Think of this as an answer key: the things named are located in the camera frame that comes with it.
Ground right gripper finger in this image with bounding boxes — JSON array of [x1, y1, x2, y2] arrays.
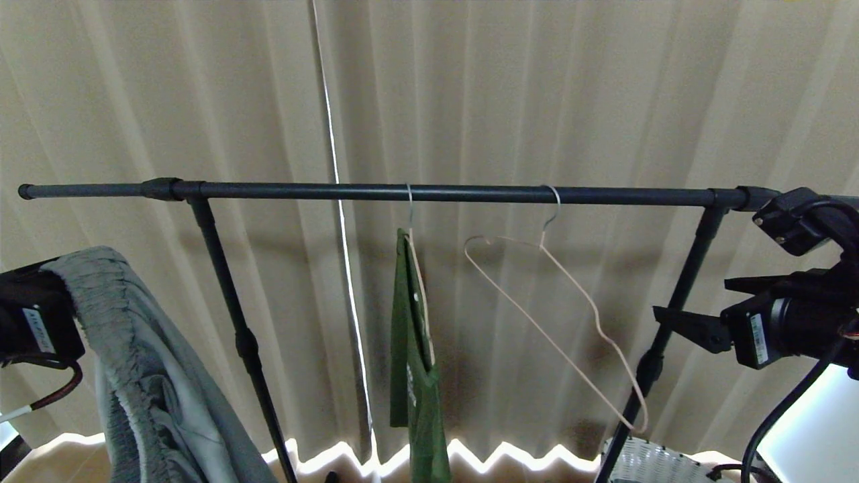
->
[[652, 306, 734, 355]]

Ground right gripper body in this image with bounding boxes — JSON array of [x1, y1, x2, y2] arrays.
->
[[720, 292, 841, 371]]

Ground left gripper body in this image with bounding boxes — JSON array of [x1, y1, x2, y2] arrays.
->
[[0, 260, 88, 368]]

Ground pink clothes hanger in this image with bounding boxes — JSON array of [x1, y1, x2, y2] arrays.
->
[[464, 186, 650, 434], [405, 184, 437, 366]]

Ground pale grey shorts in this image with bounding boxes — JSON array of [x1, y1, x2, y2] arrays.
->
[[42, 246, 279, 483]]

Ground green long-sleeved shirt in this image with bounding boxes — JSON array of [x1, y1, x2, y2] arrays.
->
[[390, 228, 452, 483]]

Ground white laundry basket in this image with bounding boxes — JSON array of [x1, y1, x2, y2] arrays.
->
[[599, 436, 782, 483]]

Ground black clothes rack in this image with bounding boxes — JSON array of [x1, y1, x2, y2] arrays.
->
[[18, 177, 859, 483]]

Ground beige curtain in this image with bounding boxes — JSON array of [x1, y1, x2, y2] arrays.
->
[[0, 0, 859, 470]]

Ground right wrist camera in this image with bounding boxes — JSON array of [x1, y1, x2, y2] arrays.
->
[[723, 188, 859, 299]]

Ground black cable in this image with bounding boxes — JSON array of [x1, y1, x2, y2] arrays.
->
[[740, 339, 848, 483]]

